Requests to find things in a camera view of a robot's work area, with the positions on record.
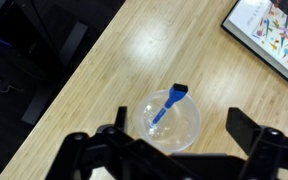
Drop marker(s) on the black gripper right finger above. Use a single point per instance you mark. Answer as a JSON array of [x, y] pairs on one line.
[[242, 128]]

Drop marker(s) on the clear drinking glass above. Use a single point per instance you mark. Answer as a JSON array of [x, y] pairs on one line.
[[180, 130]]

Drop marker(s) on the blue and white marker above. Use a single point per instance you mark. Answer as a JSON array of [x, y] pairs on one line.
[[174, 96]]

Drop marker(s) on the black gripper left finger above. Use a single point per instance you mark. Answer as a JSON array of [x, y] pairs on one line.
[[121, 118]]

